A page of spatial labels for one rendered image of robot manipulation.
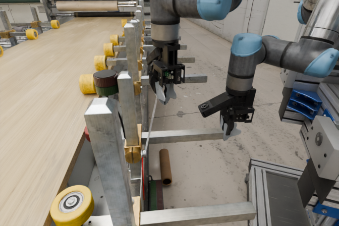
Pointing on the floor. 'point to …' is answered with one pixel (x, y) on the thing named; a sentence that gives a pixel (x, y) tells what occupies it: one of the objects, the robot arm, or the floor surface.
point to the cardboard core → (165, 167)
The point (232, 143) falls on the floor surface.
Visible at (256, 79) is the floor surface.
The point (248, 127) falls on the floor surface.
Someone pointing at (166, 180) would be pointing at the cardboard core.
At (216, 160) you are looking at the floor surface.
